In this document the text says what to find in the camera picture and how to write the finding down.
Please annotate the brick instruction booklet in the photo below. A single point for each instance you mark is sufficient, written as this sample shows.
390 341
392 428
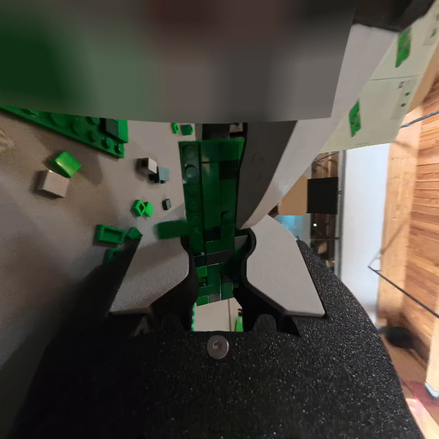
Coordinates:
380 103

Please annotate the scattered small green bricks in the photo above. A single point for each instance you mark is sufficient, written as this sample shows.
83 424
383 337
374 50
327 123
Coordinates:
65 164

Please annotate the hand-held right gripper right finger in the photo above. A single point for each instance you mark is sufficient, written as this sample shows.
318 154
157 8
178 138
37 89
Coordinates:
281 274

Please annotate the grey desk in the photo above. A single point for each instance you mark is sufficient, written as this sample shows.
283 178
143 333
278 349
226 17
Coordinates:
85 212

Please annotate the large green brick plate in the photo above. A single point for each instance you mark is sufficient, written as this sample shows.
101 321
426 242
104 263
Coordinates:
79 128

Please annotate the black square panel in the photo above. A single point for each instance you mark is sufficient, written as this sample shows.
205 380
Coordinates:
322 195

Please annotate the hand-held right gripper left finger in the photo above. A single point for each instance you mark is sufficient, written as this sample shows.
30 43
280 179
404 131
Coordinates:
154 274

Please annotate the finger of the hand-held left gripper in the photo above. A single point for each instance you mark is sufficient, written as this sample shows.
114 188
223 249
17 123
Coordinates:
260 178
215 131

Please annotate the green mosaic tile panel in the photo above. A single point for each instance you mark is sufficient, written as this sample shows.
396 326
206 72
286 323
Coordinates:
212 192

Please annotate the small grey brick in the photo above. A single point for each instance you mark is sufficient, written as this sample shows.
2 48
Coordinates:
53 185

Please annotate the small dark green brick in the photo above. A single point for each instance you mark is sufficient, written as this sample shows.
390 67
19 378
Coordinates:
160 175

